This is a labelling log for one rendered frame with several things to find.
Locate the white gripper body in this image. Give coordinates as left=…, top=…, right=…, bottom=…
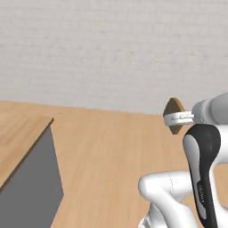
left=162, top=110, right=196, bottom=126

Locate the grey counter with wooden top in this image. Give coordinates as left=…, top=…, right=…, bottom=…
left=0, top=113, right=65, bottom=228

